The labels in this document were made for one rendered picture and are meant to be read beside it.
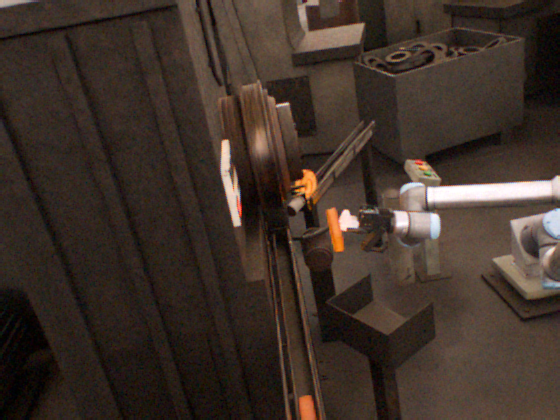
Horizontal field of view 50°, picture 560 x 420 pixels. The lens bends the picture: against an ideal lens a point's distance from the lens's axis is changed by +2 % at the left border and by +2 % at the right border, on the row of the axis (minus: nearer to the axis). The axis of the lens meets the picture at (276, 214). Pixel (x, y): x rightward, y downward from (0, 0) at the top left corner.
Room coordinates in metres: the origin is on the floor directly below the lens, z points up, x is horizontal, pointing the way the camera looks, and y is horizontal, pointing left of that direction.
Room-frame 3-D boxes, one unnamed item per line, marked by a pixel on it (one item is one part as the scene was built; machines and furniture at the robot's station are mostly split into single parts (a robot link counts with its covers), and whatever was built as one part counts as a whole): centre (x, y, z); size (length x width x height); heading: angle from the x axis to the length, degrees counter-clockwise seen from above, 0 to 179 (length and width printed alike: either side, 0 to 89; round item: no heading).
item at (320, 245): (2.36, -0.15, 0.27); 0.22 x 0.13 x 0.53; 179
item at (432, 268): (2.70, -0.75, 0.31); 0.24 x 0.16 x 0.62; 179
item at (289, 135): (2.03, -0.10, 1.11); 0.28 x 0.06 x 0.28; 179
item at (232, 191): (1.70, 0.12, 1.15); 0.26 x 0.02 x 0.18; 179
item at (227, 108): (2.04, 0.08, 1.12); 0.47 x 0.10 x 0.47; 179
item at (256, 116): (2.04, 0.00, 1.11); 0.47 x 0.06 x 0.47; 179
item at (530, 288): (2.38, -1.18, 0.10); 0.32 x 0.32 x 0.04; 4
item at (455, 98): (4.45, -1.35, 0.39); 1.03 x 0.83 x 0.77; 104
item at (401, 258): (2.66, -0.59, 0.26); 0.12 x 0.12 x 0.52
